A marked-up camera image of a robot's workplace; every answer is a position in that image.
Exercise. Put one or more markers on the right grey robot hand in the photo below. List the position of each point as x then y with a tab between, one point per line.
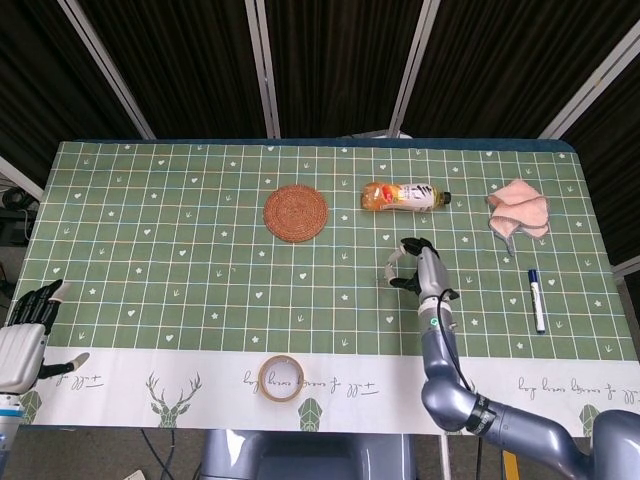
431	272

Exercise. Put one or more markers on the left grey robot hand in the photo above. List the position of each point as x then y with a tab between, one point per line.
20	355

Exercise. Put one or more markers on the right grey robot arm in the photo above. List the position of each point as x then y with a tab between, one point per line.
440	365

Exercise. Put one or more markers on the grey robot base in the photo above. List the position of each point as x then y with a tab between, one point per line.
300	455

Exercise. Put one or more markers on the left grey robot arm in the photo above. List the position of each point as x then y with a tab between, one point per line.
7	430

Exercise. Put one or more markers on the orange juice plastic bottle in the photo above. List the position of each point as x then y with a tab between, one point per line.
400	196

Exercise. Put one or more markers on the blue white marker pen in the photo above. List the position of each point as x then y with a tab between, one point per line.
537	300

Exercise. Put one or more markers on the pink fluffy cloth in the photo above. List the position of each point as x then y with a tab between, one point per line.
520	207

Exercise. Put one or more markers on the round woven rattan coaster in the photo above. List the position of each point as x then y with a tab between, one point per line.
296	213

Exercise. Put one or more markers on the green grid tablecloth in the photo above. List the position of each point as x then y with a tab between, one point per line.
175	250

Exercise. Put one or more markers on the clear packing tape roll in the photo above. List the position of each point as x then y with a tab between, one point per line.
266	385

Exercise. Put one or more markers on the dark folding screen panel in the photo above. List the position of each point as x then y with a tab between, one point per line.
340	65
190	65
500	65
610	150
45	75

